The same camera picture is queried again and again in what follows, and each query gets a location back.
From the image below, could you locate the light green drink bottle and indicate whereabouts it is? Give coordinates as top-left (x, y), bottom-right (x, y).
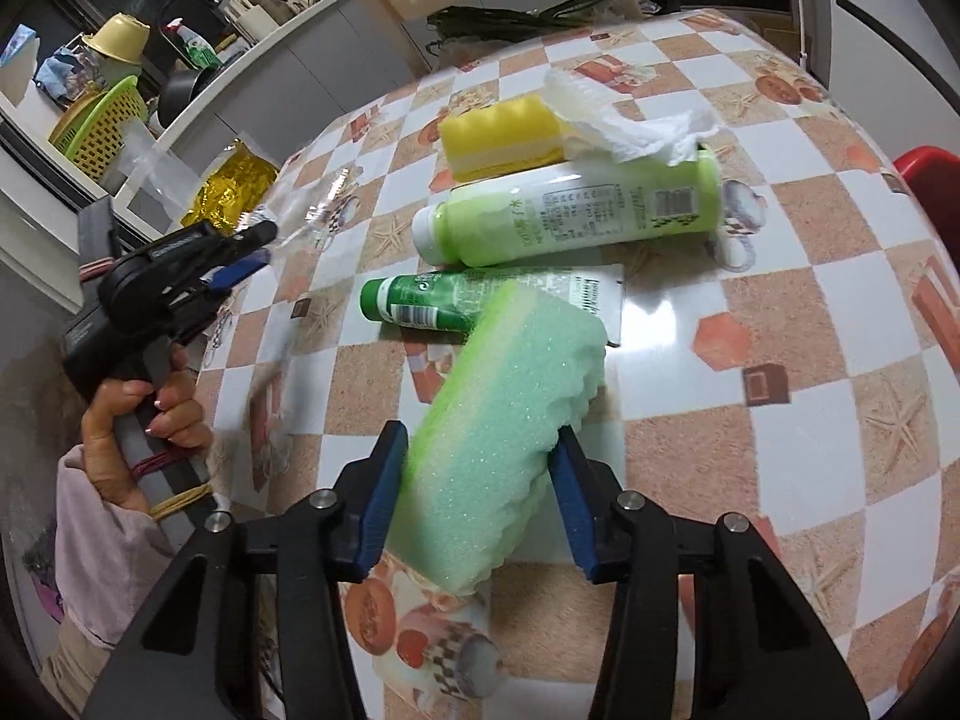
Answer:
top-left (412, 148), bottom-right (722, 268)

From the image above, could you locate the white paper towel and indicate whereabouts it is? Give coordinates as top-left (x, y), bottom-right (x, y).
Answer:
top-left (540, 68), bottom-right (721, 166)

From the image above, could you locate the yellow bowl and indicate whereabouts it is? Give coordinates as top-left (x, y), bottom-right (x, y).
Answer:
top-left (82, 13), bottom-right (149, 65)

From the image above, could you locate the white refrigerator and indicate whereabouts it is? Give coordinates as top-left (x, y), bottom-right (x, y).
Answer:
top-left (785, 0), bottom-right (960, 122)

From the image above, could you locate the clear small plastic bag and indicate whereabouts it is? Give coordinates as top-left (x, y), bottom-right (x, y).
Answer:
top-left (238, 166), bottom-right (361, 257)

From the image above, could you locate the black pot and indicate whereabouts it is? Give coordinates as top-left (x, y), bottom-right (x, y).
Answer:
top-left (156, 67), bottom-right (218, 128)

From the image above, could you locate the red plastic stool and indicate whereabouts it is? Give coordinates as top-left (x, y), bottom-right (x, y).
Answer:
top-left (895, 145), bottom-right (960, 262)

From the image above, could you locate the green tube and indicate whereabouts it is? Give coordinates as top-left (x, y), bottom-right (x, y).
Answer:
top-left (359, 265), bottom-right (625, 346)

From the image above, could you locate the green yellow colander basket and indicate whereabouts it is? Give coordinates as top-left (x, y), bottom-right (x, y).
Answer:
top-left (49, 75), bottom-right (148, 182)

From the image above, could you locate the yellow wavy sponge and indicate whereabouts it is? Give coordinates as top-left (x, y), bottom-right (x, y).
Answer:
top-left (439, 94), bottom-right (565, 184)

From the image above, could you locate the gold foil bag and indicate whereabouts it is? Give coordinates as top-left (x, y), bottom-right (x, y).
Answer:
top-left (181, 138), bottom-right (278, 234)

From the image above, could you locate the spray bottle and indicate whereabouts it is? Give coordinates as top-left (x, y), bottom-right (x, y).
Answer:
top-left (163, 18), bottom-right (223, 70)

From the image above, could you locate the green wavy sponge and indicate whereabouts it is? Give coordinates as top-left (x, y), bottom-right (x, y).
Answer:
top-left (387, 283), bottom-right (607, 596)

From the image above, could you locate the person's left hand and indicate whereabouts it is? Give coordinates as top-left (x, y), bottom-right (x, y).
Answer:
top-left (82, 344), bottom-right (213, 514)

